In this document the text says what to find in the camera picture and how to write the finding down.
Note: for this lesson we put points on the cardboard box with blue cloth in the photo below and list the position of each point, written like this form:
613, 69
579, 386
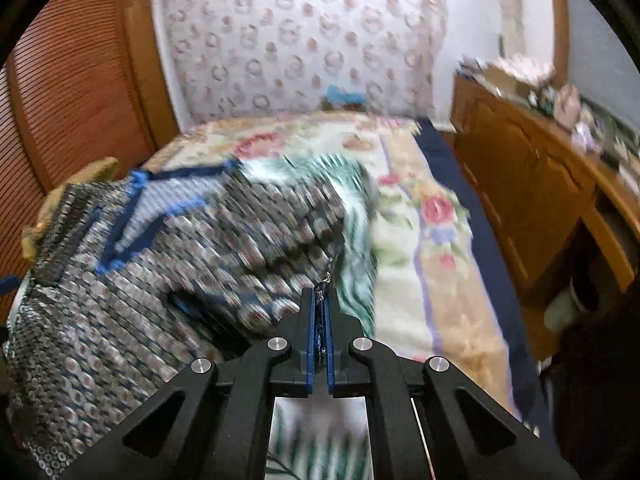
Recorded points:
342, 95

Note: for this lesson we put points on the wooden window frame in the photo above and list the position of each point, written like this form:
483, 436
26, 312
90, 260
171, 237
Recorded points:
560, 25

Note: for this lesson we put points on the grey window blind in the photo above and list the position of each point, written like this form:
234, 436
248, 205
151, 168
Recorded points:
600, 60

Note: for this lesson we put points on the navy medallion print garment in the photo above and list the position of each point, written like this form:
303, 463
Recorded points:
150, 260

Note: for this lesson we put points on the floral cloth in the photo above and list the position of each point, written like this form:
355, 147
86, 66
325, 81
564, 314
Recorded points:
522, 67

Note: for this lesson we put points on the navy bed sheet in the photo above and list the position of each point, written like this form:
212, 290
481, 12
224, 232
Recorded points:
500, 280

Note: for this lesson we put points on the palm leaf print sheet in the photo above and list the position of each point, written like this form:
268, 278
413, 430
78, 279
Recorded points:
357, 260

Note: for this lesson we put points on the white trash bin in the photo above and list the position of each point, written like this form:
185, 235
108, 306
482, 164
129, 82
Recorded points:
565, 310

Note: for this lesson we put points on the beige lace curtain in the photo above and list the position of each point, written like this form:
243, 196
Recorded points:
510, 10

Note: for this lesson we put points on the wooden sideboard cabinet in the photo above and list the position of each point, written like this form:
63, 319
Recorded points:
525, 185

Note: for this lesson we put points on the floral blanket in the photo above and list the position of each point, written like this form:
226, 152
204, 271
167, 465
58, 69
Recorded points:
425, 240

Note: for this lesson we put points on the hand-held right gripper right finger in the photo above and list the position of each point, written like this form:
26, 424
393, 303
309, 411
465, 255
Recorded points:
328, 355

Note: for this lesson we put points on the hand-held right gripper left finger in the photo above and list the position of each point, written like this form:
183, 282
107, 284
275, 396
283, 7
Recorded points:
310, 345

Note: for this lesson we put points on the lavender packet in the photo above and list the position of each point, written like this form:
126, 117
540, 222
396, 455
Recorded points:
586, 137

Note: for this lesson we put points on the wooden louvered door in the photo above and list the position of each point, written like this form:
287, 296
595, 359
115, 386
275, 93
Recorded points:
75, 85

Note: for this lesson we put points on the circle print curtain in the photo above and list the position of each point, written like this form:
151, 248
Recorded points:
300, 35

